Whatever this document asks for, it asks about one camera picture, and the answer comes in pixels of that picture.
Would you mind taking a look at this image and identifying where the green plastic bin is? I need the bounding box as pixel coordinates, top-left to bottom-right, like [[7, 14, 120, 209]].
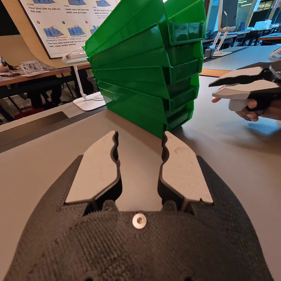
[[94, 65, 200, 111], [84, 0, 207, 58], [97, 80, 195, 139], [89, 24, 204, 84]]

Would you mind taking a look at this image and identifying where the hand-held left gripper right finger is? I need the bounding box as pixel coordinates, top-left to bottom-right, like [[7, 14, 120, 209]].
[[157, 131, 214, 210]]

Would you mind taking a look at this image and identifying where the brown flat board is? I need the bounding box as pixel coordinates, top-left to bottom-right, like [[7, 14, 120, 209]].
[[199, 68, 233, 78]]

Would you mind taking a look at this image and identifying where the red bag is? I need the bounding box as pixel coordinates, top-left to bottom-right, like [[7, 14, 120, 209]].
[[14, 106, 46, 120]]

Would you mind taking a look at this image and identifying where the person's right hand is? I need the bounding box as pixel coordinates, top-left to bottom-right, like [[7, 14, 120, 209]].
[[211, 84, 281, 121]]

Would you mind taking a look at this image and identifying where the wooden display board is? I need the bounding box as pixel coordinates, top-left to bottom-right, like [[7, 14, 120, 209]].
[[2, 0, 92, 67]]

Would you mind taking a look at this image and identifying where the brown wooden table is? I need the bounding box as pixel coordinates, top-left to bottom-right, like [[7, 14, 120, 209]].
[[0, 62, 92, 88]]

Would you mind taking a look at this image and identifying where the white document stand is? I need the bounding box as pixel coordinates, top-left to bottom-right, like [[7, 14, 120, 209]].
[[61, 52, 107, 112]]

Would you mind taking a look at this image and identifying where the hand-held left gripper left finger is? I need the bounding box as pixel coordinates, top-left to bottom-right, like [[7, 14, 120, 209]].
[[65, 131, 123, 207]]

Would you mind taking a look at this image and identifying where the white desk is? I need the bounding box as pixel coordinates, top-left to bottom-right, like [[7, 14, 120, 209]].
[[0, 102, 108, 154]]

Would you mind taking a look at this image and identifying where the small picture card stand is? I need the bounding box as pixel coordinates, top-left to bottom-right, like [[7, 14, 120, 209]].
[[20, 60, 50, 76]]

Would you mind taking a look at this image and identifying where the dark board on white stand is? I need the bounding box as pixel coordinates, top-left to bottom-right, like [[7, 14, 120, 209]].
[[211, 0, 239, 56]]

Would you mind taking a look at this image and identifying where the grey table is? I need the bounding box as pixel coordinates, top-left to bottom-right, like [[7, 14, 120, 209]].
[[202, 45, 281, 72]]

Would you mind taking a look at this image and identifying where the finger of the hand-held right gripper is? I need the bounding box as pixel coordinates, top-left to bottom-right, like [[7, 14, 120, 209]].
[[212, 80, 281, 100], [209, 66, 269, 87]]

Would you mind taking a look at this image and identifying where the dark office table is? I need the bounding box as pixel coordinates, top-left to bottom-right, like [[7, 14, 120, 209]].
[[203, 21, 281, 47]]

